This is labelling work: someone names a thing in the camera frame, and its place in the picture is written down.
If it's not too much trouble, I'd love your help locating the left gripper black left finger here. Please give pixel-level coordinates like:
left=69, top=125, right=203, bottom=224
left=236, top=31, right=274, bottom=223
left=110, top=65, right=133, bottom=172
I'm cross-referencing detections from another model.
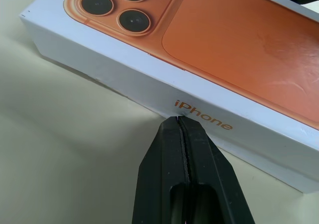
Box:
left=132, top=116, right=190, bottom=224

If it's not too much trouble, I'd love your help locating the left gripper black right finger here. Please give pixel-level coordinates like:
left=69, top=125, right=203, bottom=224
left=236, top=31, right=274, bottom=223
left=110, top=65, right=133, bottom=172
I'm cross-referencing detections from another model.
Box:
left=178, top=115, right=256, bottom=224

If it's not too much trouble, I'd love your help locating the white phone box lid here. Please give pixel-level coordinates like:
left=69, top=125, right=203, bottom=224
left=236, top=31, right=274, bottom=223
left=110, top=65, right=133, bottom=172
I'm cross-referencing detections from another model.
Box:
left=19, top=0, right=319, bottom=194

